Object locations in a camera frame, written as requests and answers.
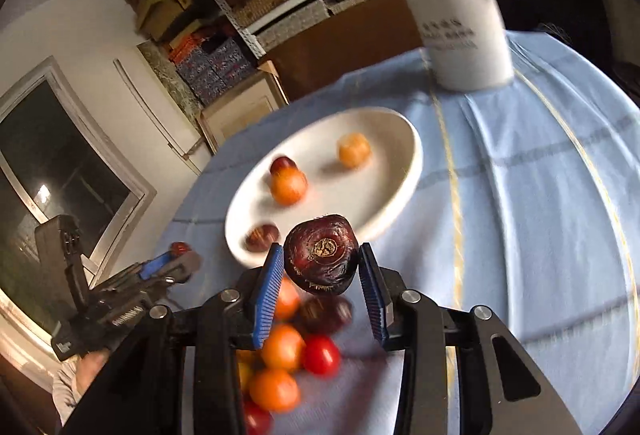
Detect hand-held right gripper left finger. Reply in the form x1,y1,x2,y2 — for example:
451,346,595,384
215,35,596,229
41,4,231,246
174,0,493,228
60,242,286,435

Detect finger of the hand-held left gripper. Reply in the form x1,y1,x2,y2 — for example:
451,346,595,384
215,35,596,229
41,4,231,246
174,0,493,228
127,251,203,305
102,251,176,292

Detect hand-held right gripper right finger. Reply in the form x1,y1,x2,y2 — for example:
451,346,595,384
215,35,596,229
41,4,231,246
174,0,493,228
358,242,582,435

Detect orange tangerine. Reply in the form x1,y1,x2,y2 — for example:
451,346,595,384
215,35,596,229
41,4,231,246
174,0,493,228
248,368,301,412
260,324,307,372
275,277,301,321
338,133,373,168
270,167,308,206
237,350,261,398

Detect small red tomato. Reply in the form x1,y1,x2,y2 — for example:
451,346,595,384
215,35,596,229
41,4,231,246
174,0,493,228
301,335,342,377

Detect large red tomato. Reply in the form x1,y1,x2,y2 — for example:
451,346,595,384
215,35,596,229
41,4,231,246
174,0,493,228
243,402,274,435

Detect white oval plate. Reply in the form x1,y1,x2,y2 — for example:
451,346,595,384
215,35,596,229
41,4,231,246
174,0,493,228
224,107,425,268

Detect person's left hand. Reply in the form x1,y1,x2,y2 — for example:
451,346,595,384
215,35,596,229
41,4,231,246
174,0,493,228
75,349,110,397

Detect white framed window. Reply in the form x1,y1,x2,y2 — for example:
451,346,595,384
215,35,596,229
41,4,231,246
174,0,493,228
0,57,158,356

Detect light wooden framed panel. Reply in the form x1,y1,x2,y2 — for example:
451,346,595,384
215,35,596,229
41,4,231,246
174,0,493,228
197,62,291,153

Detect white trim strip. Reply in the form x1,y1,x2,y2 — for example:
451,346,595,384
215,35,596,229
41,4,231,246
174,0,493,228
112,59,201,176

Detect green marble slab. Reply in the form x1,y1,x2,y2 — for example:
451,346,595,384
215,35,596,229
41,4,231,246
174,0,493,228
137,40,206,150

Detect stack of blue patterned boxes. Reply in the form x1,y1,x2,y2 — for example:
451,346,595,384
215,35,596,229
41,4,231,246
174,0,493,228
175,37,258,108

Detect brown wooden chair back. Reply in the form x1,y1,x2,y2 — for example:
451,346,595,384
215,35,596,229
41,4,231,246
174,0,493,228
265,0,426,103

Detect white thermos jug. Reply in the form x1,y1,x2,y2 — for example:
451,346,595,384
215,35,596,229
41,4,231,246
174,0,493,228
372,0,518,93

